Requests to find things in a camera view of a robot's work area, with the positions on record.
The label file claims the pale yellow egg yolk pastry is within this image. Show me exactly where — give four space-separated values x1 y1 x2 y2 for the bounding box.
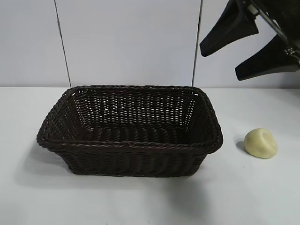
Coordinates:
243 127 279 160

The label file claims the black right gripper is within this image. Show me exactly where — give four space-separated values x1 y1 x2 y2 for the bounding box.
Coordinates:
199 0 300 82

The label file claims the dark brown woven basket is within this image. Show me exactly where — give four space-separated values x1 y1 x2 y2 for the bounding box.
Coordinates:
36 84 224 177

